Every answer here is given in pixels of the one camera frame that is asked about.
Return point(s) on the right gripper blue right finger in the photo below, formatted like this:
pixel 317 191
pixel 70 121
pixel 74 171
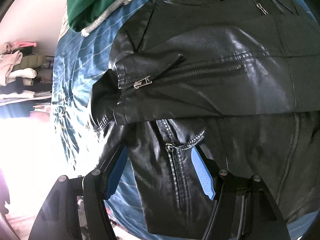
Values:
pixel 203 174

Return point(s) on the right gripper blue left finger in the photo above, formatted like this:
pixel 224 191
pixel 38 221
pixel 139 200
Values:
pixel 116 172

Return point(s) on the black leather jacket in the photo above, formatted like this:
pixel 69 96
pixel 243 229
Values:
pixel 236 79

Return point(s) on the pile of folded clothes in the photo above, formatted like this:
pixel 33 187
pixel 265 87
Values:
pixel 25 75

